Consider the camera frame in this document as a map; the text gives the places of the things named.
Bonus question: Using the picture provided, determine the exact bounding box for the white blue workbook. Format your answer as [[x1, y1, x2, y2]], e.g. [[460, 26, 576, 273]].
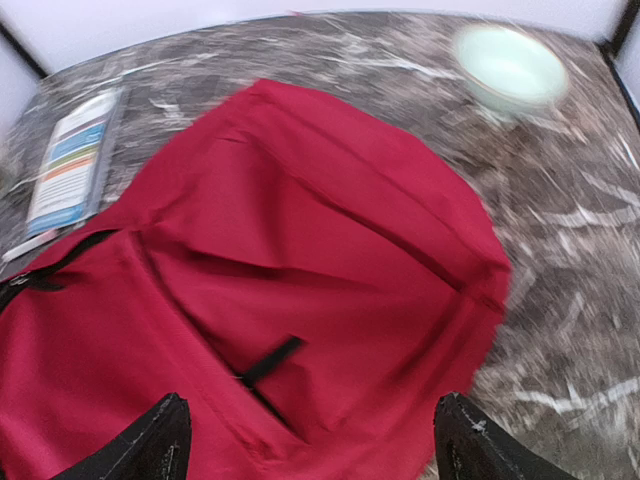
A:
[[26, 88, 123, 238]]

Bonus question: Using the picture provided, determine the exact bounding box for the red student backpack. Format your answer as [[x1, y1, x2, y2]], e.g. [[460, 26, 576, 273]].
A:
[[1, 80, 511, 479]]

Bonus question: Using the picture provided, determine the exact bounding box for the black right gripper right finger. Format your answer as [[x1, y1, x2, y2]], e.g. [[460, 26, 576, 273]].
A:
[[434, 392, 575, 480]]

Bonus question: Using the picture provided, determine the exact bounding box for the white pink-tipped marker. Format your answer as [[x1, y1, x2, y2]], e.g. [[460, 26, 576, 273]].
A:
[[2, 229, 59, 263]]

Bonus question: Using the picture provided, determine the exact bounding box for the pale green ceramic bowl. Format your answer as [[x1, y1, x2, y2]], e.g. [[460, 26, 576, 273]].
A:
[[452, 24, 570, 116]]

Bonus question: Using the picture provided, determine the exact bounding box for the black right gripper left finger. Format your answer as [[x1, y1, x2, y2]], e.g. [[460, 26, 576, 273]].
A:
[[56, 393, 192, 480]]

